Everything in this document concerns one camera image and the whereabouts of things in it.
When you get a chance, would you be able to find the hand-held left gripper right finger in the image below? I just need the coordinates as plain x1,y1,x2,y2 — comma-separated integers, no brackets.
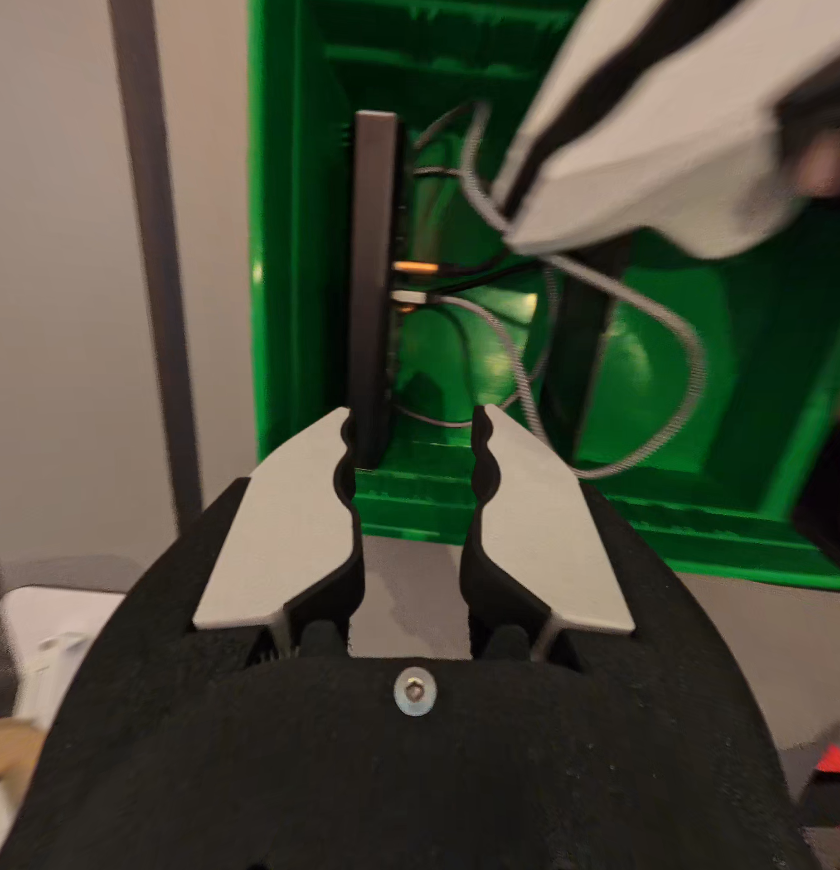
458,404,637,664

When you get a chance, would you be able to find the tan object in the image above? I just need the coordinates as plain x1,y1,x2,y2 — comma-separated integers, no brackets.
0,719,48,793

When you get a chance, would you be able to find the black cable with orange plug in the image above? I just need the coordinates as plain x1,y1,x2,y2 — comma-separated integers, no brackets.
391,257,551,281

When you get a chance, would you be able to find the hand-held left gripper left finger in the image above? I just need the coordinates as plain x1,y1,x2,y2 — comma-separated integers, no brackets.
190,406,366,659

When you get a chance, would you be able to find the black blurred object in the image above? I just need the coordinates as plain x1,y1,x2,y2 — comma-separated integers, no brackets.
792,420,840,582

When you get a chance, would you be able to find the green plastic box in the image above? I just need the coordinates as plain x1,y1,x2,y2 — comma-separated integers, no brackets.
246,0,840,591

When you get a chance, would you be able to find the red and black object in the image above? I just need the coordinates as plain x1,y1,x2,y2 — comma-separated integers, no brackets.
797,739,840,842

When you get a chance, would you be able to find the grey metal bar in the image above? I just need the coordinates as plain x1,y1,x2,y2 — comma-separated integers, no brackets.
106,0,204,534

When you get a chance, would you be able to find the white plastic object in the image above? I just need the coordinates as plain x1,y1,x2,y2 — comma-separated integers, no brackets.
0,583,125,725

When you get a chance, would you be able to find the dark device with ports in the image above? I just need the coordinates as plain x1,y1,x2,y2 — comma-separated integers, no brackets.
347,111,402,471

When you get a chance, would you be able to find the thin grey cable silver plug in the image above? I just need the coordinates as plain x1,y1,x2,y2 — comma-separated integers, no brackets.
390,289,551,430

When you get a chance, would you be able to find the dark upright post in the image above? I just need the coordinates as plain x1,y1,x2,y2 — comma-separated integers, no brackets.
541,234,633,448

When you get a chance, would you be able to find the grey braided usb cable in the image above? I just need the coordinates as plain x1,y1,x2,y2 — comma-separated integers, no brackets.
461,102,708,480

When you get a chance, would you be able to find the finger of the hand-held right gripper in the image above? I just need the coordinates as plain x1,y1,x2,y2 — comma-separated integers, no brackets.
492,0,701,213
503,0,840,261

